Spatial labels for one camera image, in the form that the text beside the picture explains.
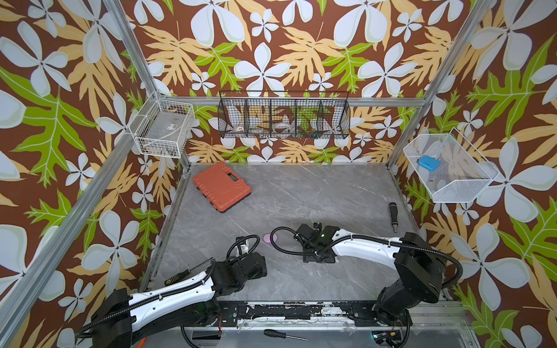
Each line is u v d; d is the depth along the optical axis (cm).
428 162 86
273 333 70
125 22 71
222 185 105
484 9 68
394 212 98
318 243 63
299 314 75
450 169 80
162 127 86
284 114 99
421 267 44
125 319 41
